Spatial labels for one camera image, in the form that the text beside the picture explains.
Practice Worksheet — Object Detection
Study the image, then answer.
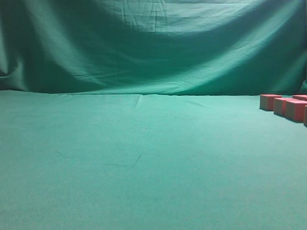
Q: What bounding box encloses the column cube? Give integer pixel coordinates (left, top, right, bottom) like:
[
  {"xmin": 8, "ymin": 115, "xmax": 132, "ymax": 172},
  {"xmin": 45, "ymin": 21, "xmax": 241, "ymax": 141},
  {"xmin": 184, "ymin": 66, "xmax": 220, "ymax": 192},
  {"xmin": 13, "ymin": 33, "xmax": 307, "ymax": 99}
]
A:
[
  {"xmin": 273, "ymin": 97, "xmax": 296, "ymax": 116},
  {"xmin": 260, "ymin": 94, "xmax": 282, "ymax": 111},
  {"xmin": 292, "ymin": 94, "xmax": 307, "ymax": 101},
  {"xmin": 284, "ymin": 100, "xmax": 307, "ymax": 122}
]

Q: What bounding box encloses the green backdrop cloth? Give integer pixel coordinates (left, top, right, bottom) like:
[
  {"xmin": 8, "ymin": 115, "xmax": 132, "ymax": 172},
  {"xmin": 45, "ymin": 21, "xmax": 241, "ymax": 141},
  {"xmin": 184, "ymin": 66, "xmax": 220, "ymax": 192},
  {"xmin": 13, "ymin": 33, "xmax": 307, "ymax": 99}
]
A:
[{"xmin": 0, "ymin": 0, "xmax": 307, "ymax": 95}]

